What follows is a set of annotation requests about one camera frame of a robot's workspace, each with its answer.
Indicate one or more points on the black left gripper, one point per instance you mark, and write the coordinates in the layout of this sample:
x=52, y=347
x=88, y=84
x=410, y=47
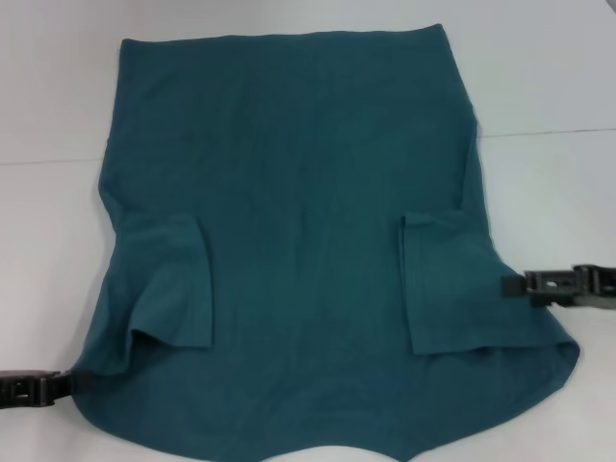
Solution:
x=19, y=389

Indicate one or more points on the teal blue shirt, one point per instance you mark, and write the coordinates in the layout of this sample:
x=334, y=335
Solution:
x=289, y=216

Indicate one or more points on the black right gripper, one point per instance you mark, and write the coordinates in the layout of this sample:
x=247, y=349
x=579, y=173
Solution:
x=597, y=286

